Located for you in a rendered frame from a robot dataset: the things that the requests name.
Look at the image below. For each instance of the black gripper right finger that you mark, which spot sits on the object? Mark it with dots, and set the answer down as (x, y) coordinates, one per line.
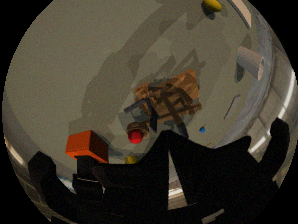
(194, 162)

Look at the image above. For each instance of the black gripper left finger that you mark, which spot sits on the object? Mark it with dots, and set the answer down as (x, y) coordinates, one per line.
(151, 173)

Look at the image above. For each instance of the olive yellow cup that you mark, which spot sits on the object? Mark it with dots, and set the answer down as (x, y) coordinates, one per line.
(132, 160)

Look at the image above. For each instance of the grey open cylinder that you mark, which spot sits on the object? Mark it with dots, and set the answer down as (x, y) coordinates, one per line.
(251, 61)

